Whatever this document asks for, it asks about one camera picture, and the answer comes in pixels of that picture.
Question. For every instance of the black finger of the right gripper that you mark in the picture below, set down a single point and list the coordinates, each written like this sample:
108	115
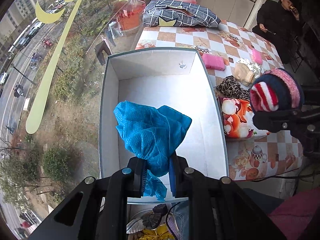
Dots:
301	124

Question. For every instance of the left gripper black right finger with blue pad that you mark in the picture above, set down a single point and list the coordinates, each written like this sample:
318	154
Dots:
178	183

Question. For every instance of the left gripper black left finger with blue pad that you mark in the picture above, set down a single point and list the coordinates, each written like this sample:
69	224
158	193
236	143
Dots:
139	174

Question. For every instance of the blue mesh cloth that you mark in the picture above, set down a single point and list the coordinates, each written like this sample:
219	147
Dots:
152	134

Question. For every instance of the beige knit item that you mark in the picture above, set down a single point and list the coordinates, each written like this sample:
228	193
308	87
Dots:
243	74

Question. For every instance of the leopard print scarf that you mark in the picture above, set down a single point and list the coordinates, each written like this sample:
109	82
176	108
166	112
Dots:
231	88

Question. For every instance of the pink sponge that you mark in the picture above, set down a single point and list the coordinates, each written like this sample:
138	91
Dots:
256	57
213	62

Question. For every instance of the white polka dot scrunchie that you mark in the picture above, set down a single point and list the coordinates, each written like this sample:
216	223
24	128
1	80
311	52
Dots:
255	68

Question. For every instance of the floral tissue box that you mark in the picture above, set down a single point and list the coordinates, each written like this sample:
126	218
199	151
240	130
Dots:
237	116

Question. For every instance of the checkered tablecloth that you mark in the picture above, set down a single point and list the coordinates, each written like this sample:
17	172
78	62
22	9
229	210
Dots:
249	159

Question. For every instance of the person in black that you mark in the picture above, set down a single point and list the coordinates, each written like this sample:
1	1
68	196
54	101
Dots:
279	23

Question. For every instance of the grey plaid pillow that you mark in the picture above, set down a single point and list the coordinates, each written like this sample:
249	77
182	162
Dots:
171	13

